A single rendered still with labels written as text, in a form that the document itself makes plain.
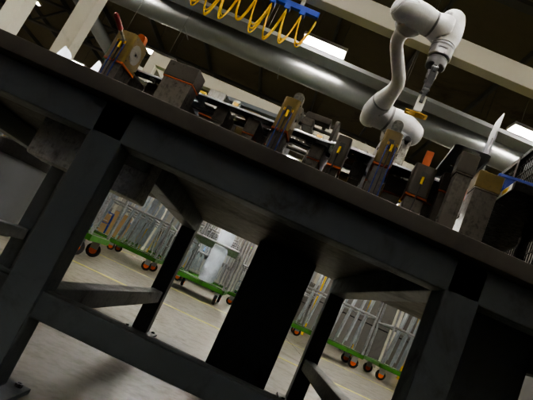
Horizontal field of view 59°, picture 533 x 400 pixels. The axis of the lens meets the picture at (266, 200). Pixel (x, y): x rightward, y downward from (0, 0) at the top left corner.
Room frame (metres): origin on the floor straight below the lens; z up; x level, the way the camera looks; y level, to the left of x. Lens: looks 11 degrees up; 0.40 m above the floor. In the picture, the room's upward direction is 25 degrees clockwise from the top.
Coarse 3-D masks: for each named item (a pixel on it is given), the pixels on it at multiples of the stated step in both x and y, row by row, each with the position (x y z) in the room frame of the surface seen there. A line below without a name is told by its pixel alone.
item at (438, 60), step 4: (428, 56) 1.60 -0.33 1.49; (432, 56) 1.58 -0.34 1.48; (436, 56) 1.57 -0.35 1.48; (440, 56) 1.57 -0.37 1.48; (428, 60) 1.59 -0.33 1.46; (432, 60) 1.57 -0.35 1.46; (436, 60) 1.57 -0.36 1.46; (440, 60) 1.57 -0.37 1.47; (444, 60) 1.57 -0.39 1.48; (428, 64) 1.60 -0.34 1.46; (432, 64) 1.59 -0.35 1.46; (436, 64) 1.57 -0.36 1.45; (440, 64) 1.58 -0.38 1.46; (444, 64) 1.57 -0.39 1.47; (428, 68) 1.62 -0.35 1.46; (440, 68) 1.59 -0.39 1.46; (444, 68) 1.59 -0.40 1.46; (440, 72) 1.61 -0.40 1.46
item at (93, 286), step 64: (0, 64) 1.04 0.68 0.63; (0, 128) 1.86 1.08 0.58; (64, 128) 1.30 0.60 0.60; (128, 128) 1.02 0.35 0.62; (64, 192) 1.03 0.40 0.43; (128, 192) 1.29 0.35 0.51; (256, 192) 1.01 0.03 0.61; (0, 256) 2.52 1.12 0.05; (64, 256) 1.05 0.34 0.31; (384, 256) 0.99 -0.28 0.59; (448, 256) 0.99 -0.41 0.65; (0, 320) 1.03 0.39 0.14; (64, 320) 1.03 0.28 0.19; (320, 320) 2.43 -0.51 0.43; (448, 320) 0.98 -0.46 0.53; (512, 320) 0.98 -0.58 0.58; (0, 384) 1.07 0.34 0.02; (192, 384) 1.02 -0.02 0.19; (320, 384) 1.85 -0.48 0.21; (448, 384) 0.98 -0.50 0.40; (512, 384) 1.22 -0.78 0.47
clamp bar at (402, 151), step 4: (408, 136) 1.73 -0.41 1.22; (404, 140) 1.75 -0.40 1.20; (408, 140) 1.72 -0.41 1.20; (404, 144) 1.76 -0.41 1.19; (408, 144) 1.75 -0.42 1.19; (400, 148) 1.75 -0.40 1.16; (404, 148) 1.75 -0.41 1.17; (400, 152) 1.75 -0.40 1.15; (404, 152) 1.75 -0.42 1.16; (400, 156) 1.75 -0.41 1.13; (404, 156) 1.74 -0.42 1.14; (396, 160) 1.75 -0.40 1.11; (400, 160) 1.75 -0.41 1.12; (400, 164) 1.74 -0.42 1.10
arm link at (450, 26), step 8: (440, 16) 1.54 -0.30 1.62; (448, 16) 1.55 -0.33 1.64; (456, 16) 1.55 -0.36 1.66; (464, 16) 1.57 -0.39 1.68; (440, 24) 1.55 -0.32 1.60; (448, 24) 1.55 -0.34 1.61; (456, 24) 1.55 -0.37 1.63; (464, 24) 1.57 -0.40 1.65; (432, 32) 1.57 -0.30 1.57; (440, 32) 1.56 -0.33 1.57; (448, 32) 1.55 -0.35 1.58; (456, 32) 1.55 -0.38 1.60; (432, 40) 1.60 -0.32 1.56; (448, 40) 1.56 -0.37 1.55; (456, 40) 1.57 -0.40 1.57
